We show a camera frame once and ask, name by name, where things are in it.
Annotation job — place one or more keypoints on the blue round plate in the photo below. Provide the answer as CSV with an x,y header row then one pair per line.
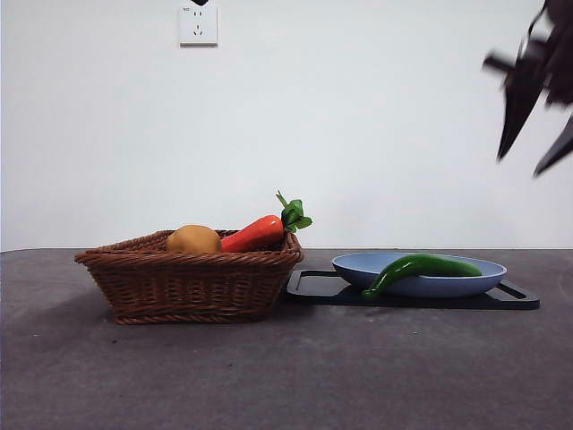
x,y
447,287

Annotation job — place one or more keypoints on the orange toy carrot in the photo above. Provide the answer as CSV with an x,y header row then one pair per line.
x,y
255,235

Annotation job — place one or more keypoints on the brown toy potato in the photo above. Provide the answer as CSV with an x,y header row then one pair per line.
x,y
194,239

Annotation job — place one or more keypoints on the dark rectangular tray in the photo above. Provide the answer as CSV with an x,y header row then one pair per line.
x,y
313,286

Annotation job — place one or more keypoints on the green toy pepper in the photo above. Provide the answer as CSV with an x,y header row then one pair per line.
x,y
430,264

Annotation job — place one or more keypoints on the brown wicker basket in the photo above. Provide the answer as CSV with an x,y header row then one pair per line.
x,y
188,286

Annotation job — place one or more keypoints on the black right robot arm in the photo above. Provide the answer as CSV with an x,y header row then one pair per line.
x,y
559,54

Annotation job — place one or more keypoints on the white wall socket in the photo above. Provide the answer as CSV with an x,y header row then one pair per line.
x,y
198,26

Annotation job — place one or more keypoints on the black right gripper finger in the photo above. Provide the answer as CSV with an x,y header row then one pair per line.
x,y
521,112
557,152

